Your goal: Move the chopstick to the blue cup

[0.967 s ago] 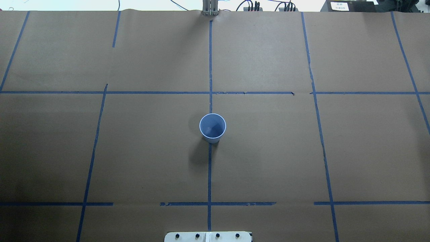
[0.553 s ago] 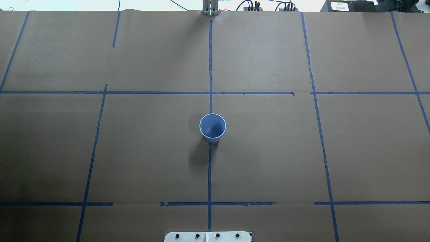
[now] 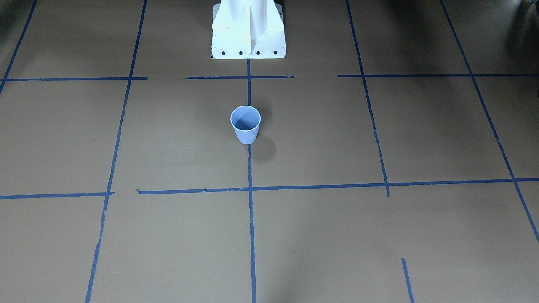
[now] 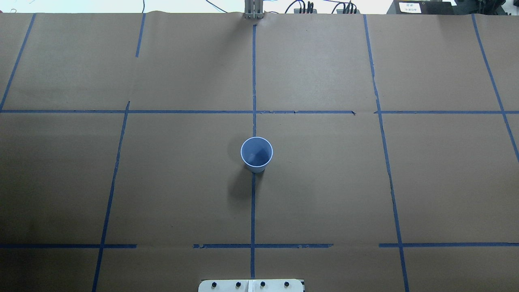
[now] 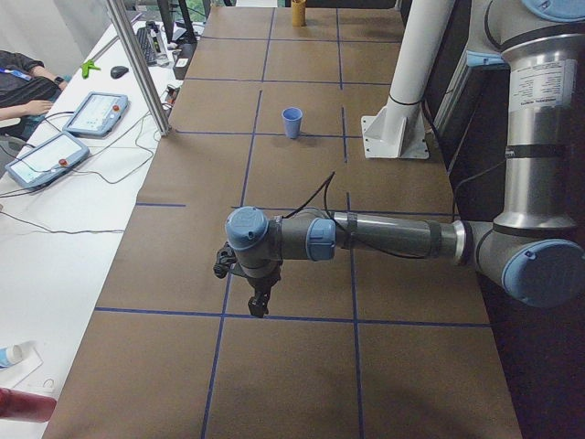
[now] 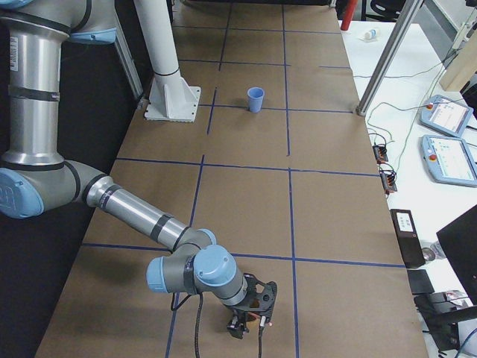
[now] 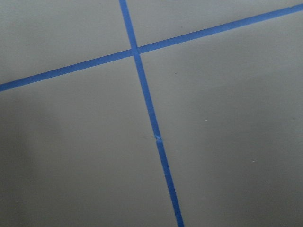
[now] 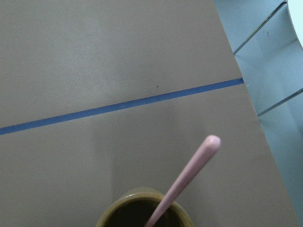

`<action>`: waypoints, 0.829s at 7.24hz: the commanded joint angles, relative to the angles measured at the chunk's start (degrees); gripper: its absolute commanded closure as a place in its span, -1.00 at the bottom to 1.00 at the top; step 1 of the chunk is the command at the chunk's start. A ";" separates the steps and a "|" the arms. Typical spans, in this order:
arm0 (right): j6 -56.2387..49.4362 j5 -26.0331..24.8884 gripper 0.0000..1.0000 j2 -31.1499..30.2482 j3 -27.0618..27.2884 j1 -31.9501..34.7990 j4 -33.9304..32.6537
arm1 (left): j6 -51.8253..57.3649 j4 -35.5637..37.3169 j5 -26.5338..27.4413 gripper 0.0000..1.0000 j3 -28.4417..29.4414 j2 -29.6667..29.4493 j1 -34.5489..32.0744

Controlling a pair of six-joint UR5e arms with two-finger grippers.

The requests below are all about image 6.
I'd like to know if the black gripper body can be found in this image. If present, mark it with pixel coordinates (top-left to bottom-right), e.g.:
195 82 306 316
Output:
223 298 261 328

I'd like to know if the blue plastic cup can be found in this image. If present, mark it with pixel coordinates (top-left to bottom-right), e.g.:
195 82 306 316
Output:
247 87 265 113

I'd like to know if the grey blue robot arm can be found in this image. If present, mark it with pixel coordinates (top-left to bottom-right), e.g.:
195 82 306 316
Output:
1 1 277 339

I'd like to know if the black box with label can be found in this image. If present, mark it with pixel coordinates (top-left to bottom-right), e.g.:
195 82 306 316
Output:
390 209 426 269

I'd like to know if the lower orange connector board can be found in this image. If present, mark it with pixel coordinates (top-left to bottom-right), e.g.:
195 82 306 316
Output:
379 169 397 195

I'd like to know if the orange connector board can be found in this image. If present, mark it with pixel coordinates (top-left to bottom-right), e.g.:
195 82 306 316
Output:
379 169 397 195
373 144 388 164

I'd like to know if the upper orange connector board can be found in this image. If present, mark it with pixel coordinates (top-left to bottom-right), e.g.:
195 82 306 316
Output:
373 144 388 164

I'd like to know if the black monitor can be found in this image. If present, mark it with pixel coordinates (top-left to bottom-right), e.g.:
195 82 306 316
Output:
437 208 476 304

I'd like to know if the lower teach pendant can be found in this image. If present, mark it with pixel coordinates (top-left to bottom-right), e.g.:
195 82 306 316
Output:
420 135 476 187

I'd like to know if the teach pendant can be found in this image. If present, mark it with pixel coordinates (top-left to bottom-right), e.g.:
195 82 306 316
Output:
420 95 473 138
420 135 476 187

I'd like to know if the upper teach pendant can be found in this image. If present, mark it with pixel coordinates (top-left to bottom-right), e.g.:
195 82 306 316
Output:
420 95 473 138

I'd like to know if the white tape roll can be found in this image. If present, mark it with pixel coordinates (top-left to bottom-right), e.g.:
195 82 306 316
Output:
360 28 381 43

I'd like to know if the wooden board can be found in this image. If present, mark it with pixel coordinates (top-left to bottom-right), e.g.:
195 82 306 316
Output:
440 31 476 92

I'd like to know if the red cylinder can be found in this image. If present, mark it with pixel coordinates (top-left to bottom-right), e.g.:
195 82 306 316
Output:
341 0 358 31

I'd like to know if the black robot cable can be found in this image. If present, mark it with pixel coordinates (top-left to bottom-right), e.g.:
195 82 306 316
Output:
170 290 269 358

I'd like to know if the white camera stand post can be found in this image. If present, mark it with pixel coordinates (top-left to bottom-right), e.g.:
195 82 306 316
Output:
134 0 201 122

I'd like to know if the aluminium frame post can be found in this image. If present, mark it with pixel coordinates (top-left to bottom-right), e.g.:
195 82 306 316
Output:
356 0 423 116

